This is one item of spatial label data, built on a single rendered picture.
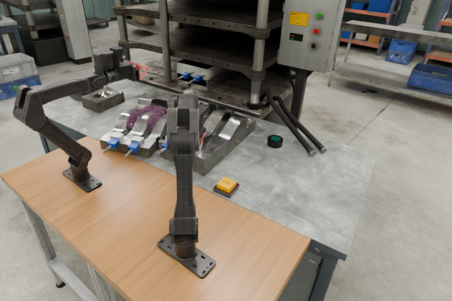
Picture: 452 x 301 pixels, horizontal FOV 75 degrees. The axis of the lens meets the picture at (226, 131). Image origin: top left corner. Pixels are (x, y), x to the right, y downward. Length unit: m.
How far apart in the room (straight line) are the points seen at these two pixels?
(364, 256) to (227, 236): 1.33
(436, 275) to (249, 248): 1.55
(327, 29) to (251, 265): 1.27
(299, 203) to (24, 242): 1.81
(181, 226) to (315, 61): 1.25
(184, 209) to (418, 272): 1.74
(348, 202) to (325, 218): 0.15
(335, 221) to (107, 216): 0.84
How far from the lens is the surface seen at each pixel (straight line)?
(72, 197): 1.33
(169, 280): 0.99
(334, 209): 1.26
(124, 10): 2.44
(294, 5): 1.81
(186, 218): 0.92
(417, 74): 4.59
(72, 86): 1.20
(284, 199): 1.24
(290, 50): 1.85
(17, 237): 2.47
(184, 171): 0.86
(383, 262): 2.28
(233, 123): 1.46
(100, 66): 1.25
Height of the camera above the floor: 1.63
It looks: 31 degrees down
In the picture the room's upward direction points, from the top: 2 degrees clockwise
